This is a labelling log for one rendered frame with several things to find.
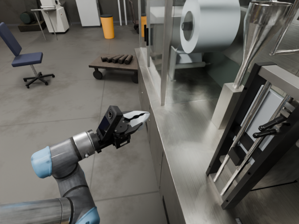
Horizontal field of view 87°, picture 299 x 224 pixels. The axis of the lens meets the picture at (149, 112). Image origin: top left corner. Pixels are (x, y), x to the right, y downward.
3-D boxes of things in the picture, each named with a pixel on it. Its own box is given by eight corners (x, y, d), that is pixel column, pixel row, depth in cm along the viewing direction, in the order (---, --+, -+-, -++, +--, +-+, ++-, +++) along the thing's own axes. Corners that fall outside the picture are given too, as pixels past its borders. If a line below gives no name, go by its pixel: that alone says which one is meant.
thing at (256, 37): (205, 118, 104) (236, 18, 67) (225, 115, 106) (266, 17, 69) (216, 133, 94) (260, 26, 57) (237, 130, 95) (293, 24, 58)
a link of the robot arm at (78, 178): (68, 209, 49) (54, 194, 42) (60, 180, 56) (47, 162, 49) (93, 194, 52) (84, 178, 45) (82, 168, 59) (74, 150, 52)
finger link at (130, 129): (137, 119, 56) (114, 129, 52) (137, 115, 54) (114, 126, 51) (144, 128, 53) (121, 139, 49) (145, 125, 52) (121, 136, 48)
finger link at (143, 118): (148, 121, 61) (127, 131, 57) (149, 110, 56) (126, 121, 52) (152, 127, 59) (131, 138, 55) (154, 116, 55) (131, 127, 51)
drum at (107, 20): (103, 36, 564) (100, 14, 521) (115, 35, 569) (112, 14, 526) (103, 39, 534) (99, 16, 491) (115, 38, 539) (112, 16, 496)
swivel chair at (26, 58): (58, 74, 343) (37, 21, 277) (47, 88, 300) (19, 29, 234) (30, 75, 340) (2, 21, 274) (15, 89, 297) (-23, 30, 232)
